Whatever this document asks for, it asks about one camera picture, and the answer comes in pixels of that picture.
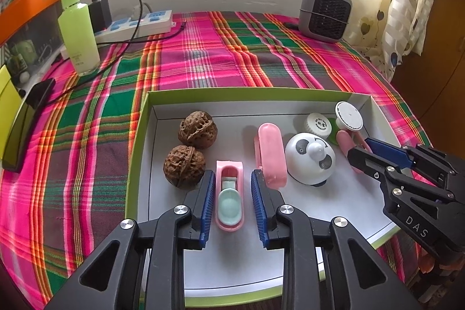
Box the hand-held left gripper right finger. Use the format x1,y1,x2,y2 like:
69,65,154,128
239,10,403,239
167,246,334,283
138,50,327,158
251,169,425,310

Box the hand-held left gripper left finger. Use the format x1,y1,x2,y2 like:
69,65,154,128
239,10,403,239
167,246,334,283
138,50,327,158
44,170,216,310

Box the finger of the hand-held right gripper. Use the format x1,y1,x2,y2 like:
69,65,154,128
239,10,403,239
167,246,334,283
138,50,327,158
347,146,455,205
364,137,459,177

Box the pink holder with teal lining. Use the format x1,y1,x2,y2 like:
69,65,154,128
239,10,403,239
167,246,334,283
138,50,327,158
215,160,248,232

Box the pink plastic clip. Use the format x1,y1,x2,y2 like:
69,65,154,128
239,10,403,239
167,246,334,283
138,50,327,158
336,129,375,175

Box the brown walnut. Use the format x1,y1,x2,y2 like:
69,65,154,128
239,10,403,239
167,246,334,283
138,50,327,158
178,110,219,151
163,145,207,190

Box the pink plastic case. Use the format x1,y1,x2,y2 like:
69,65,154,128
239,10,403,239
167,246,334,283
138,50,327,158
253,122,289,190

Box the green bottle with white cap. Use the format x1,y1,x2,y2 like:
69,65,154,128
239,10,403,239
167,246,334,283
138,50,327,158
327,101,364,146

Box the white panda dome toy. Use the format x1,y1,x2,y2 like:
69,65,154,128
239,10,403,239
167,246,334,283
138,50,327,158
284,133,337,186

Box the green-rimmed white box lid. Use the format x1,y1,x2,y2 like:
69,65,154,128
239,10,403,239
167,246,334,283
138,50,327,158
125,88,434,310

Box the small white round cap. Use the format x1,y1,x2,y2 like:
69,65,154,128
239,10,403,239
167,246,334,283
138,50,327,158
303,113,333,142

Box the brown wooden cabinet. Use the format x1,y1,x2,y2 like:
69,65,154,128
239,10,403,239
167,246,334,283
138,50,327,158
390,0,465,165

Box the cream heart-print curtain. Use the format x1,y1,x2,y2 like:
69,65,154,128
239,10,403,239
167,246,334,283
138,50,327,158
358,0,442,83

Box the grey space heater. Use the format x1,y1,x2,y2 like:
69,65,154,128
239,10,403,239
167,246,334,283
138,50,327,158
298,0,353,44

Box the pink plaid cloth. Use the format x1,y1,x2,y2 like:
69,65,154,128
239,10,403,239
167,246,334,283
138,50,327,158
0,10,433,310

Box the white and blue power strip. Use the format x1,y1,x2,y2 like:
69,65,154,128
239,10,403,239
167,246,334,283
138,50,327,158
95,9,173,40

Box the light green lotion bottle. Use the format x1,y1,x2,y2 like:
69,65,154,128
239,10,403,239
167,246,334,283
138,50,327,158
57,0,101,76

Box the black charger plug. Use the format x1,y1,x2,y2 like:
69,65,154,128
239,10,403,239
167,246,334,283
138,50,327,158
88,0,112,32

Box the yellow-green cardboard box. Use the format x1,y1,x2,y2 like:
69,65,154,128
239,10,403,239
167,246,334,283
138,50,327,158
0,65,23,158

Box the orange-lidded clear container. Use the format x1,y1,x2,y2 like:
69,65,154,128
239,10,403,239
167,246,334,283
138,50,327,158
0,0,69,78

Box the black charger cable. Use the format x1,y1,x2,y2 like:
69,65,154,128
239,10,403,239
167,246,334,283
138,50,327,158
47,0,189,103

